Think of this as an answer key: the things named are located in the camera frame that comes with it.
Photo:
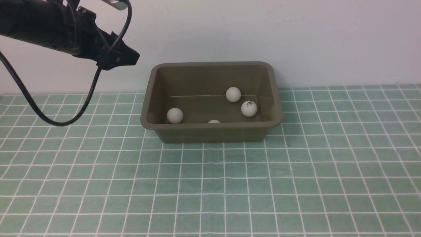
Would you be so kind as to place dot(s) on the white ball with logo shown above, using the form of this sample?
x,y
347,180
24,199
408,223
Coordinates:
x,y
233,94

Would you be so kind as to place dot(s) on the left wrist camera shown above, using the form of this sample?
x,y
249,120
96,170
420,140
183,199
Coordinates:
x,y
117,4

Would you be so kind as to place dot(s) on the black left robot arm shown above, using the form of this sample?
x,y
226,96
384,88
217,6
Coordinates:
x,y
38,22

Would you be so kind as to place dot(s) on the brown plastic bin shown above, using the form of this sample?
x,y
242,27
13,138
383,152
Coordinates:
x,y
198,89

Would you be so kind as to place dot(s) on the green checkered tablecloth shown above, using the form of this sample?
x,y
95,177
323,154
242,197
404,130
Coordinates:
x,y
345,162

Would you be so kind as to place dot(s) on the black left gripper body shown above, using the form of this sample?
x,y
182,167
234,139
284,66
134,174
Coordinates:
x,y
82,37

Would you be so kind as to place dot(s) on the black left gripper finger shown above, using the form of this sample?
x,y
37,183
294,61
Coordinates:
x,y
121,55

